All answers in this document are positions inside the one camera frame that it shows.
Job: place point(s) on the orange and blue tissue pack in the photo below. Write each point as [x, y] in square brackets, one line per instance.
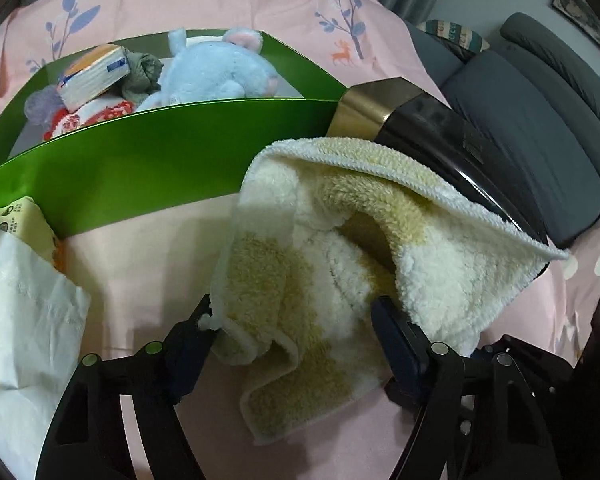
[90, 77]

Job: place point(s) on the yellow and white fluffy towel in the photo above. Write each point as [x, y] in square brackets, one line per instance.
[305, 270]

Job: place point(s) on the blue plush mouse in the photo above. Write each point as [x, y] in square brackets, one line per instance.
[215, 75]

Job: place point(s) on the grey-green cloth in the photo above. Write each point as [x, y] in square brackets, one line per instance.
[140, 77]

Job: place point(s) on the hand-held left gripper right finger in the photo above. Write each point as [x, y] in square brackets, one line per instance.
[395, 345]

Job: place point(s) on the patterned cushion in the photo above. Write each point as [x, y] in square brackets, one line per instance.
[455, 35]

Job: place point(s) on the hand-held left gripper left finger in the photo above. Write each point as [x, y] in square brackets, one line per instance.
[187, 360]

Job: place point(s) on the purple mesh bath pouf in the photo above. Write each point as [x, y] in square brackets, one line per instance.
[42, 105]

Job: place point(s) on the black and gold box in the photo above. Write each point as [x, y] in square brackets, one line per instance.
[430, 125]

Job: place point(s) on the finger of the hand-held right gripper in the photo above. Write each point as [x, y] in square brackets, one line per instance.
[402, 397]
[545, 370]

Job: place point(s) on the white paper tissue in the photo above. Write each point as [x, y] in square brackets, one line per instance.
[25, 310]

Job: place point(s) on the small yellow tissue pack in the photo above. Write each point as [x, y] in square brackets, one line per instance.
[20, 220]

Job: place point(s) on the grey sofa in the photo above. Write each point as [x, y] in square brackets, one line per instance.
[530, 125]

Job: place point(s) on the green cardboard box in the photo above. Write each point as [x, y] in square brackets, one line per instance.
[155, 160]

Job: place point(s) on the red and white sock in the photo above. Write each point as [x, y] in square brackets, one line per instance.
[100, 112]

